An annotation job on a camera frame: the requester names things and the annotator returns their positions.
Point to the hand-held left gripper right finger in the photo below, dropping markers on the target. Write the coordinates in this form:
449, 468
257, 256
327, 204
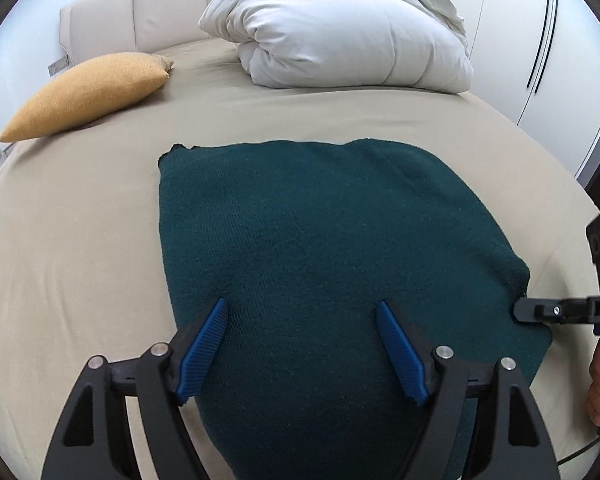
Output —
400, 350

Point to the bed with beige sheet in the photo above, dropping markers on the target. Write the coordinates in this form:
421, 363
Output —
80, 235

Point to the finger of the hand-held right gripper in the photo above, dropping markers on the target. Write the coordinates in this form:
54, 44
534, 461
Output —
545, 310

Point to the wall switch panel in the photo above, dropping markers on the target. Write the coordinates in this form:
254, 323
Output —
60, 66

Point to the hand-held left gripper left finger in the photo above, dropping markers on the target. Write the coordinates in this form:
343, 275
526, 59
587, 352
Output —
205, 350

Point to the white wardrobe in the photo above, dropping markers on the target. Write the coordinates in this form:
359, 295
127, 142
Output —
530, 35

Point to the cream padded headboard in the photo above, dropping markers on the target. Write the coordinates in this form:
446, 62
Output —
170, 5

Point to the white folded duvet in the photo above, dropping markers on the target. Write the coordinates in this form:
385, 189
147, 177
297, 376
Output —
340, 35

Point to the dark green knit sweater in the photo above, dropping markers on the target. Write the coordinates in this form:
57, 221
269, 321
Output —
305, 235

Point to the yellow pillow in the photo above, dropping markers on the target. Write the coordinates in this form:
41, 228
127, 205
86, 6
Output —
90, 95

